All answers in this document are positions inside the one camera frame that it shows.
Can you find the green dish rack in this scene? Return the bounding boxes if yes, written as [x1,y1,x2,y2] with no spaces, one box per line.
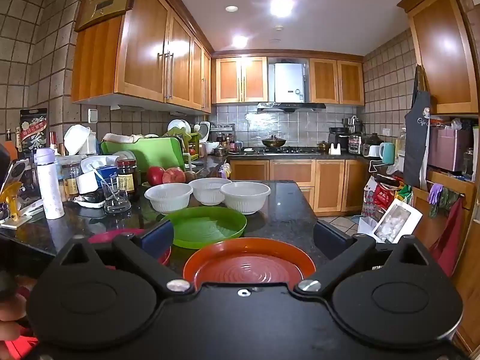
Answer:
[183,131,202,162]

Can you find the white window box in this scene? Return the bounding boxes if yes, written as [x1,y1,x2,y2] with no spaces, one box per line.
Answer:
[373,198,423,245]

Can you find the wooden base cabinets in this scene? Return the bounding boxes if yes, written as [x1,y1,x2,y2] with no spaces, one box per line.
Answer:
[229,158,370,217]

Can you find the black kitchen appliance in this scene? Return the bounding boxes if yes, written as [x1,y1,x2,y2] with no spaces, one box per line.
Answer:
[328,127,350,155]

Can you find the white bowl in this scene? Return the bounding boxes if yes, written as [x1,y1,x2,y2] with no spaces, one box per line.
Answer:
[188,178,233,207]
[220,182,271,216]
[144,183,193,215]

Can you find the orange-red plate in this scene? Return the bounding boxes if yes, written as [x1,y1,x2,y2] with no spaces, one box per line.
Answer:
[183,237,316,292]

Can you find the blue tissue pack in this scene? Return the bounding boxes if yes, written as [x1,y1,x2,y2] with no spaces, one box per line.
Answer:
[95,165,120,188]

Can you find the dark sauce jar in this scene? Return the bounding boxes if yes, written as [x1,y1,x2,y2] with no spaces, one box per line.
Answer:
[116,159,137,195]

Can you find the metal spoon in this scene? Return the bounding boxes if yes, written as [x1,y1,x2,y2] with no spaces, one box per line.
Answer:
[91,165,110,193]

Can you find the long wooden wall cabinet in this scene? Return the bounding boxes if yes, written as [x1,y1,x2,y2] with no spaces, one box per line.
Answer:
[71,0,213,114]

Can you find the purple lid water bottle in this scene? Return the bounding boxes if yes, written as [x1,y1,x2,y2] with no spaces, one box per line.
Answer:
[34,148,65,220]

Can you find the clear jar yellow label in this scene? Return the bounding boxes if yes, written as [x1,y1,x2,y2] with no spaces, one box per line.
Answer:
[60,157,82,202]

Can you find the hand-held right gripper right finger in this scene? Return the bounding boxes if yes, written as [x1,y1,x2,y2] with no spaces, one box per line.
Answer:
[294,220,439,295]

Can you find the streaked red apple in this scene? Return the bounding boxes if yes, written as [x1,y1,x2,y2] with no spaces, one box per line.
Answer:
[162,167,187,185]

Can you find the dark apron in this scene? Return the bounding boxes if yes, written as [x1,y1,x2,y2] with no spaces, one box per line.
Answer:
[403,65,432,189]

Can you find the white plate in rack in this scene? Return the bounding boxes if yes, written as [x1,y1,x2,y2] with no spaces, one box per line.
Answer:
[167,119,192,136]

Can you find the person's left hand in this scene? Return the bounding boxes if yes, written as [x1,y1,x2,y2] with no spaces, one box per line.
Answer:
[0,293,38,344]

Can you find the clear glass beaker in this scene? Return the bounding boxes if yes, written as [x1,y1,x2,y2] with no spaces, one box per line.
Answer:
[100,177,132,213]

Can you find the red snack bag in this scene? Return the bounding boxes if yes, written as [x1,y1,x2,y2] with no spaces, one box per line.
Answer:
[361,176,399,220]

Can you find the gas stove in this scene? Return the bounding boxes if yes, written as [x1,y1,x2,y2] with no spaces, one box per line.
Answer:
[262,146,322,155]

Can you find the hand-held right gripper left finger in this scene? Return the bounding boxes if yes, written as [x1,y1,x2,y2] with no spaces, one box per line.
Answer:
[56,220,196,295]

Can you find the white dish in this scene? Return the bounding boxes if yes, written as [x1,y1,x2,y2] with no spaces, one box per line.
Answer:
[112,151,137,166]

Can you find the phone on yellow stand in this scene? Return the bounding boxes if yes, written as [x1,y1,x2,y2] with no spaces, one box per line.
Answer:
[0,157,31,226]

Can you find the teal kettle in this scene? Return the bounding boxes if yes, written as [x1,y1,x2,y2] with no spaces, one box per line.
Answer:
[379,142,397,166]

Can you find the pink appliance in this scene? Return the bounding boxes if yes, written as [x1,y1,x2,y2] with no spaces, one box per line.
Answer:
[427,125,474,173]

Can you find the green cutting board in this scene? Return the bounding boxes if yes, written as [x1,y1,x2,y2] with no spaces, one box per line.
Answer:
[100,137,186,173]

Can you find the white towel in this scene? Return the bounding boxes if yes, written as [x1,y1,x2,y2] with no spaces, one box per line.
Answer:
[103,133,160,144]

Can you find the dark red plate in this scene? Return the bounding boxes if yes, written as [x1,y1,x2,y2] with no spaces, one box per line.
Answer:
[88,229,172,269]

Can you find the red hanging cloth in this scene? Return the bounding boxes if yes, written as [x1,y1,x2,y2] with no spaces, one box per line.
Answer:
[429,198,466,268]

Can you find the stainless steel pot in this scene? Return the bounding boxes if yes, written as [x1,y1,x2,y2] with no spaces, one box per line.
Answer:
[344,116,363,135]

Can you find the white plastic bag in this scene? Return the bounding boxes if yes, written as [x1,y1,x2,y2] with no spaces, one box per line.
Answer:
[80,155,113,175]

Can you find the white water heater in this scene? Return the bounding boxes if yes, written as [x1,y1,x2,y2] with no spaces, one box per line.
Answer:
[274,62,305,103]

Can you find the white tray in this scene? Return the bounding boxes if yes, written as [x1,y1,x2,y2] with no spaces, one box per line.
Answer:
[73,191,106,209]

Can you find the tall wooden cabinet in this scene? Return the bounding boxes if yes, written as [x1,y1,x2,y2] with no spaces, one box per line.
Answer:
[397,0,480,115]

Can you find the range hood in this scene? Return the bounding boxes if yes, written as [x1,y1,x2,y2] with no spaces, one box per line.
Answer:
[257,102,326,113]

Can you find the row of condiment bottles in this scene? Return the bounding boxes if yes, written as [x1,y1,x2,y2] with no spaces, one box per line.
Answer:
[211,131,243,155]

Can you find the black tea package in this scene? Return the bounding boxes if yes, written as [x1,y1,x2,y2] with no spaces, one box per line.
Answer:
[19,108,49,158]

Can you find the white base cooking pot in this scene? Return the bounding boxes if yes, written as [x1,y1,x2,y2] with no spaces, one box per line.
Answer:
[362,133,382,158]

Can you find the purple rubber gloves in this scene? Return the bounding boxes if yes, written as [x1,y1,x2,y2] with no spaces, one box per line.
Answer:
[427,183,445,205]

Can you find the green plate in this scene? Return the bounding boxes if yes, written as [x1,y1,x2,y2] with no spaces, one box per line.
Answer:
[160,206,248,250]

